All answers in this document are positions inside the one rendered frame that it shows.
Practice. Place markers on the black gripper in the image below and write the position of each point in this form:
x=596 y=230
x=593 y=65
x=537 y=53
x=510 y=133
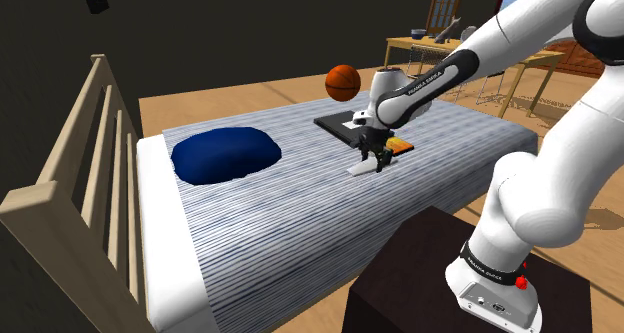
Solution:
x=373 y=137

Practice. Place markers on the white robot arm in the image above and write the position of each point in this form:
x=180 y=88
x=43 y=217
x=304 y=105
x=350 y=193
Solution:
x=546 y=186

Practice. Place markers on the orange book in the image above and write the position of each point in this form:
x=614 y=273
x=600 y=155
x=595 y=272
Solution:
x=400 y=146

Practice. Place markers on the black flat tablet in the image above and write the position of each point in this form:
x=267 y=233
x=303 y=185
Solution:
x=336 y=125

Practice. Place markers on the orange basketball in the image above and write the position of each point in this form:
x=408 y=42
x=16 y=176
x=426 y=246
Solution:
x=342 y=82

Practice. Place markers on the wooden bed with striped blanket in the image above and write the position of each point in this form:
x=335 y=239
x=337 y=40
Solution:
x=292 y=215

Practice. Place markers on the dark robot stand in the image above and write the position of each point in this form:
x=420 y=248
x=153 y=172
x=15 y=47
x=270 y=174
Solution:
x=419 y=283

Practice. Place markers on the dark blue pillow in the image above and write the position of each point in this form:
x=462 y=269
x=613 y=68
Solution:
x=224 y=154

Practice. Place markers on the wooden glass door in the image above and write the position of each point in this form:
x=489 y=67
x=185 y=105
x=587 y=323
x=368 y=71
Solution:
x=443 y=3

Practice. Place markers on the yellow wooden table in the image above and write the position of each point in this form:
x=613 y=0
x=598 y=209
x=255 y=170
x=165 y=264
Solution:
x=534 y=59

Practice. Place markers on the brown wooden cabinet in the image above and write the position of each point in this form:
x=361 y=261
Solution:
x=577 y=59

